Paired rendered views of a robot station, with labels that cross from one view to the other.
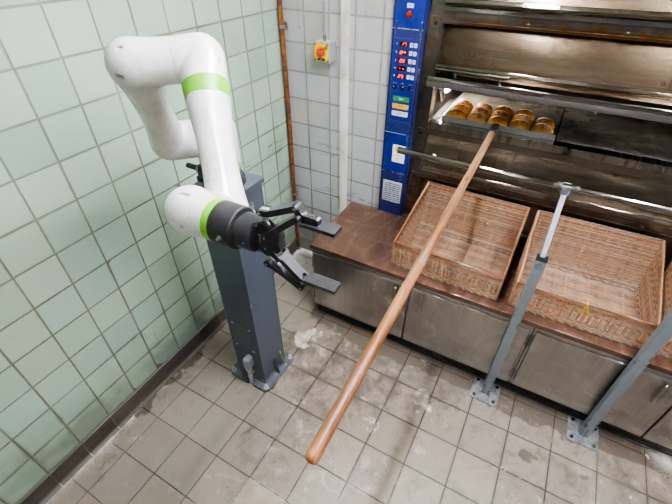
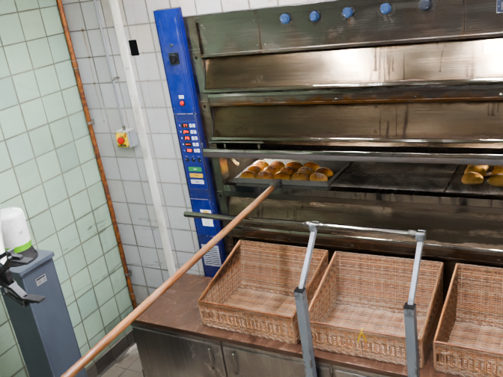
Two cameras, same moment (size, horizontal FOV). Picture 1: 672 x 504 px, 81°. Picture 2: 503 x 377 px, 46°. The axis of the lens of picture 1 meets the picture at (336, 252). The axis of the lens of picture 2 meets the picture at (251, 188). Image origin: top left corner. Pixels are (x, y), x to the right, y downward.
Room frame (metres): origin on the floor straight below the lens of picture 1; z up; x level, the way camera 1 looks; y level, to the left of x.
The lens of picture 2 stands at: (-1.07, -0.78, 2.30)
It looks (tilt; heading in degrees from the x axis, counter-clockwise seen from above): 20 degrees down; 3
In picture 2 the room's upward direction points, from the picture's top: 9 degrees counter-clockwise
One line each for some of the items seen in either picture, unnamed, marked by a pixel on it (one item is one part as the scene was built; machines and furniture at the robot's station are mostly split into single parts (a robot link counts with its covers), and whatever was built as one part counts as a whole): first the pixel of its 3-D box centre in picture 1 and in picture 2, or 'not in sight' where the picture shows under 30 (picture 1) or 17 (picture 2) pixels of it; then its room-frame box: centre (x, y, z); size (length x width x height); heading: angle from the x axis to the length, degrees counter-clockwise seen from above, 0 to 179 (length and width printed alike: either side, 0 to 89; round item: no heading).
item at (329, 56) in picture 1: (324, 51); (126, 138); (2.30, 0.06, 1.46); 0.10 x 0.07 x 0.10; 61
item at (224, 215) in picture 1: (234, 224); not in sight; (0.67, 0.21, 1.49); 0.12 x 0.06 x 0.09; 152
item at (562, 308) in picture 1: (585, 273); (375, 304); (1.37, -1.16, 0.72); 0.56 x 0.49 x 0.28; 62
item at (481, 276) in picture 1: (459, 235); (265, 287); (1.66, -0.65, 0.72); 0.56 x 0.49 x 0.28; 60
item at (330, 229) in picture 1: (320, 226); (22, 260); (0.57, 0.03, 1.56); 0.07 x 0.03 x 0.01; 62
